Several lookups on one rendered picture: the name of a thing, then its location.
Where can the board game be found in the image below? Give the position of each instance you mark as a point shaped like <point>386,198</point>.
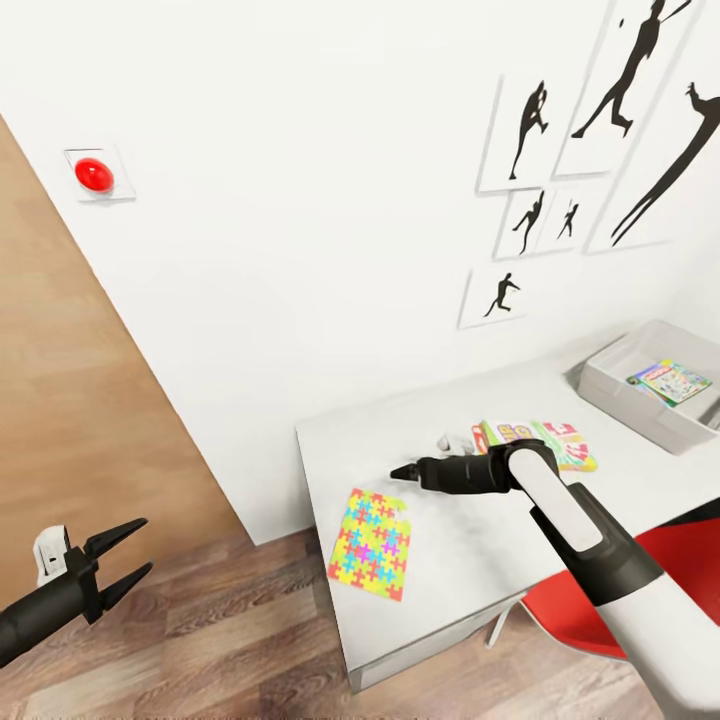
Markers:
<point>671,381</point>
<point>648,391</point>
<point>571,452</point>

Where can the jigsaw puzzle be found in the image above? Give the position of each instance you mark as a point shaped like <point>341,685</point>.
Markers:
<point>371,551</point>

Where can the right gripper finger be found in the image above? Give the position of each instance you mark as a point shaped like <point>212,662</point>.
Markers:
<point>407,472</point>

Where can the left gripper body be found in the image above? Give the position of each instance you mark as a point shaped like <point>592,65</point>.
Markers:
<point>58,602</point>

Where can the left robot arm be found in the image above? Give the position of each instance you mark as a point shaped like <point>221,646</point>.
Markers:
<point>67,588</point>

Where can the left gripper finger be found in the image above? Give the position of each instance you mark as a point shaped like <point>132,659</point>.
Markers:
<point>102,542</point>
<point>110,596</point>

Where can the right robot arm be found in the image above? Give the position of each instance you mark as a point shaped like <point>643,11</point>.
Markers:
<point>673,644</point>

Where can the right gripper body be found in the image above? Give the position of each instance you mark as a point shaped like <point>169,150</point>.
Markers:
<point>449,475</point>

